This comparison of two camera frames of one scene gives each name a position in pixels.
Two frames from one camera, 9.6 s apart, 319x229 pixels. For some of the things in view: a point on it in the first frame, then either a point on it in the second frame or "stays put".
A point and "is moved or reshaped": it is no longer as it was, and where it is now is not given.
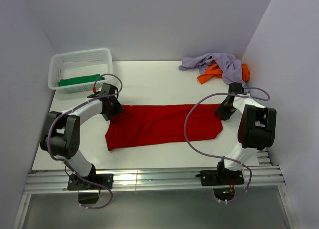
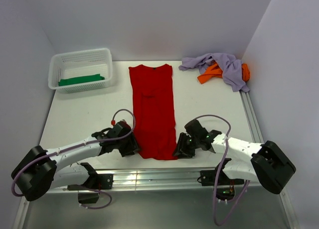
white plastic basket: [77, 72] stays put
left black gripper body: [115, 108] to [128, 142]
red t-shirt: [163, 123] is moved or reshaped
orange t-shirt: [215, 70] stays put
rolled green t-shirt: [79, 80] stays put
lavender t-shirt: [232, 68] stays put
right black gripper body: [225, 110] to [194, 144]
